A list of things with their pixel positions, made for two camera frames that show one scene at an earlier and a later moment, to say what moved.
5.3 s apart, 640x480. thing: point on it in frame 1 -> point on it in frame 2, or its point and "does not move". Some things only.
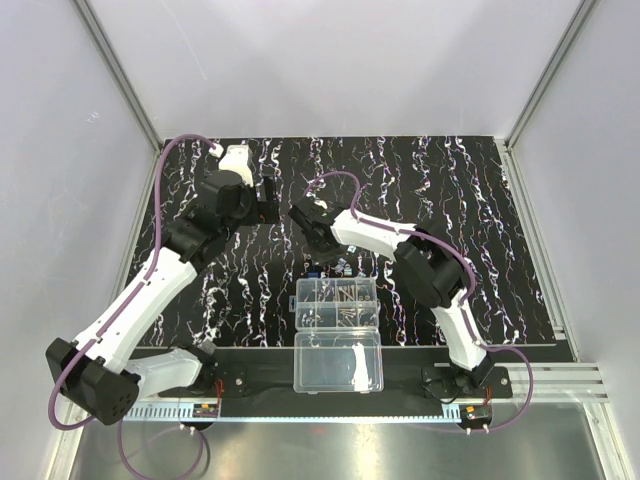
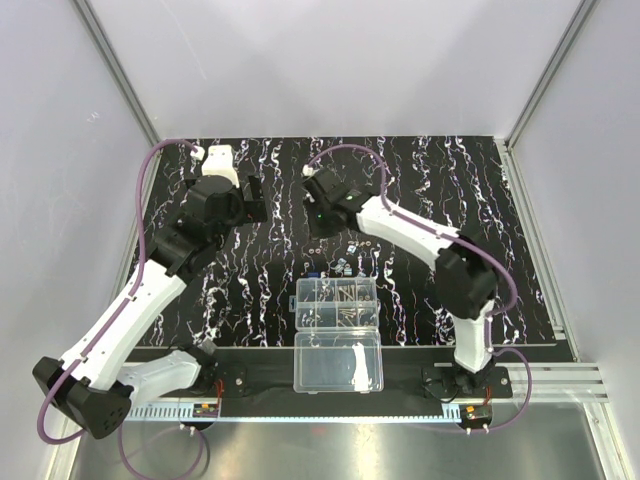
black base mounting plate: [408, 375] does not move
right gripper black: [319, 245] -> [314, 189]
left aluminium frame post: [119, 71] does not move
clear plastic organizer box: [337, 343] does not move
